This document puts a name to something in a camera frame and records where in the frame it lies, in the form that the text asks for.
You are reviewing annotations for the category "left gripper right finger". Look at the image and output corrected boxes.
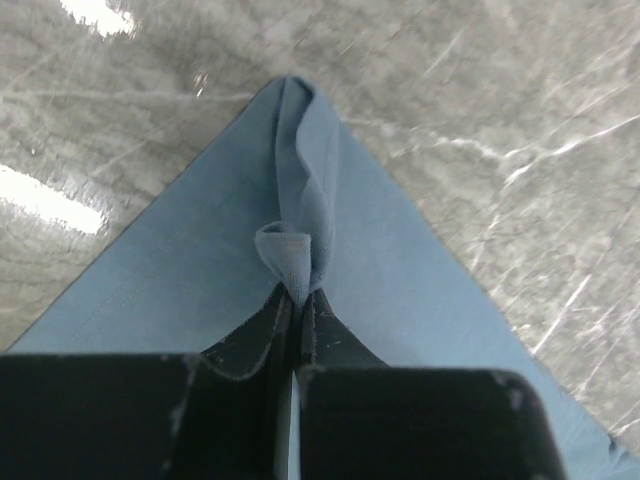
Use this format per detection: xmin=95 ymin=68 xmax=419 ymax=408
xmin=297 ymin=291 xmax=566 ymax=479

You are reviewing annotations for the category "grey blue t shirt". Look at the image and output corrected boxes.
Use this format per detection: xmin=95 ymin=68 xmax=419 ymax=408
xmin=14 ymin=76 xmax=639 ymax=479

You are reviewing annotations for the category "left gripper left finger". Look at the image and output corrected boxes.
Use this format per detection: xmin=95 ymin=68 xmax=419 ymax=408
xmin=1 ymin=287 xmax=292 ymax=479

